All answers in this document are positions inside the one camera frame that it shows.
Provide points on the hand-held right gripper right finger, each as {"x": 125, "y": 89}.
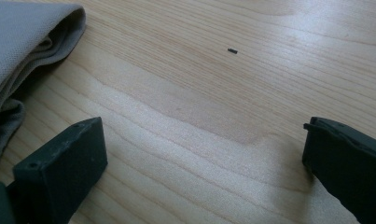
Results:
{"x": 350, "y": 168}

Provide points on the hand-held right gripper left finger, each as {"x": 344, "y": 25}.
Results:
{"x": 59, "y": 168}

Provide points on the grey cloth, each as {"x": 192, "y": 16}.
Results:
{"x": 17, "y": 46}

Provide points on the small black speck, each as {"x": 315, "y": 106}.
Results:
{"x": 232, "y": 51}

